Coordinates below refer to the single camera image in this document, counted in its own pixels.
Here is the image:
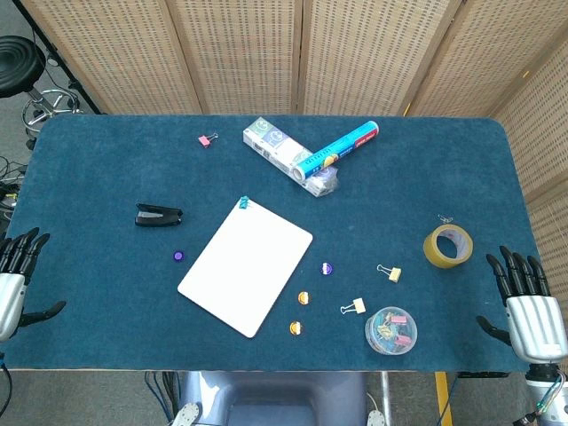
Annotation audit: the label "yellow packing tape roll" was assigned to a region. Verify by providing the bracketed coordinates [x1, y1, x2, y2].
[422, 223, 474, 270]

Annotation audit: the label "white magnetic board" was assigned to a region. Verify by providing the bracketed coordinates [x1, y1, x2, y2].
[177, 198, 314, 339]

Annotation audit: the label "white printed cardboard box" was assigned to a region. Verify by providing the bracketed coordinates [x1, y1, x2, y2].
[242, 116, 341, 199]

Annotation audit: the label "black stapler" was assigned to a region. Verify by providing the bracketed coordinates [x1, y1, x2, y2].
[134, 202, 185, 229]

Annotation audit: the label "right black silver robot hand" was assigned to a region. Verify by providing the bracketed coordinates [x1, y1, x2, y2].
[476, 245, 568, 366]

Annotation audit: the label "woven folding screen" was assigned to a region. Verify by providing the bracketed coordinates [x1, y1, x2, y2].
[20, 0, 568, 320]

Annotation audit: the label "black round stool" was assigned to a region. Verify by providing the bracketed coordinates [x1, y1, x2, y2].
[0, 35, 85, 150]

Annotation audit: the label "tangled floor cables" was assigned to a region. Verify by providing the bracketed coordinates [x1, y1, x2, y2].
[0, 154, 28, 223]

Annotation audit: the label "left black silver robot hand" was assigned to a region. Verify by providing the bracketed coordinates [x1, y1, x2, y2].
[0, 227, 67, 343]

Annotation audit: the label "blue carpet table mat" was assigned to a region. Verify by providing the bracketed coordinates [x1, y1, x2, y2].
[0, 114, 564, 373]

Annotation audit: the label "black metal pole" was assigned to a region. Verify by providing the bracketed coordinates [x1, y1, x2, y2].
[11, 0, 107, 116]

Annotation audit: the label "silver table leg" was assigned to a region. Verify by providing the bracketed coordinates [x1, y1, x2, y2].
[379, 371, 395, 422]

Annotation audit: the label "clear jar of binder clips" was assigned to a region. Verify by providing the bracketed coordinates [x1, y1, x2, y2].
[364, 305, 419, 356]

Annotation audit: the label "pale yellow binder clip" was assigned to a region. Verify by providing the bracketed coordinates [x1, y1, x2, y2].
[340, 298, 367, 317]
[376, 264, 403, 282]

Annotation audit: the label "dark cables under table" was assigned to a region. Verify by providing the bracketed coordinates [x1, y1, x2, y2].
[144, 371, 181, 425]

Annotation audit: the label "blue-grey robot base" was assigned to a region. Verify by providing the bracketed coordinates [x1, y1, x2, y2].
[170, 370, 387, 426]

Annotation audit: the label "blue food wrap roll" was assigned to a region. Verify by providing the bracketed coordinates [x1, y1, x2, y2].
[291, 120, 381, 180]

